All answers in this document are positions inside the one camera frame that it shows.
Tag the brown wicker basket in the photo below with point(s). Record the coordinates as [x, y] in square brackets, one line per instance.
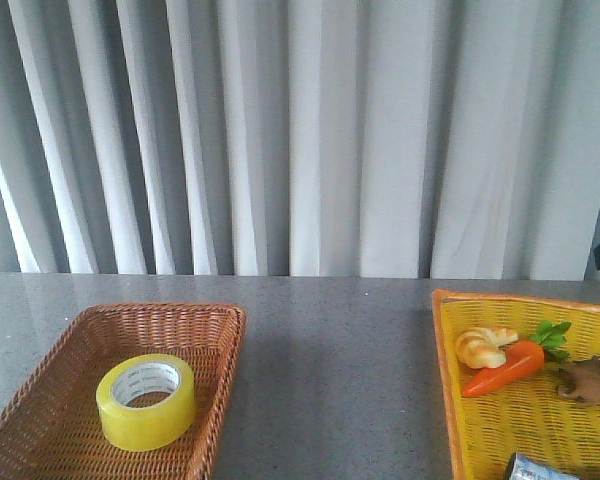
[51, 428]

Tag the yellow tape roll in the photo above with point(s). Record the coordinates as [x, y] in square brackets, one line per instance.
[146, 402]

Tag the silver foil packet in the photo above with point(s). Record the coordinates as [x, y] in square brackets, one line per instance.
[520, 467]

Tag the toy orange carrot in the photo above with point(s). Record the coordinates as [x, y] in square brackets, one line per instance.
[524, 358]

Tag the yellow wicker basket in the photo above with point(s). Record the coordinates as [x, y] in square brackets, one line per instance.
[526, 416]

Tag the grey pleated curtain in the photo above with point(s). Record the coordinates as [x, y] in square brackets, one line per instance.
[397, 139]

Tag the toy croissant bread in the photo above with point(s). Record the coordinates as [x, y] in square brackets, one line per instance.
[482, 347]

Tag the brown toy mushroom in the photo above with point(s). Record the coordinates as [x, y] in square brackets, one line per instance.
[580, 381]

